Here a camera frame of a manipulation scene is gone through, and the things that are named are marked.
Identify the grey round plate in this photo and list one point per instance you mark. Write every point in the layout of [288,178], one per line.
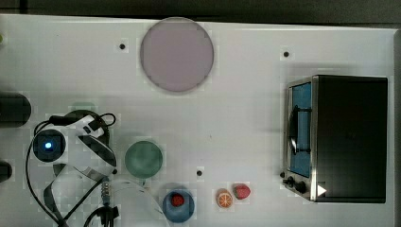
[177,54]

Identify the pink strawberry toy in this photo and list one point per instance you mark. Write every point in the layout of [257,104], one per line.
[241,191]

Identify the black toaster oven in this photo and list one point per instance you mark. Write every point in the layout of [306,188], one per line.
[336,138]

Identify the blue bowl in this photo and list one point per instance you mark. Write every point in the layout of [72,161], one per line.
[179,214]

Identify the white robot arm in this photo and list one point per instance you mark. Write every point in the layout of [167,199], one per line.
[84,192]

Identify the green plastic cup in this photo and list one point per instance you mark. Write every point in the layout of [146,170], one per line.
[143,159]

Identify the small black cup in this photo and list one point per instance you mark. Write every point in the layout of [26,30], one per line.
[5,171]

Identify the black utensil holder cup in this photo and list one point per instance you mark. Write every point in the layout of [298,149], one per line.
[15,110]

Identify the orange slice toy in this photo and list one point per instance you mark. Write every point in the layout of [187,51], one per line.
[224,198]

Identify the red toy strawberry in bowl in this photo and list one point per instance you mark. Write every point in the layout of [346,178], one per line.
[177,200]

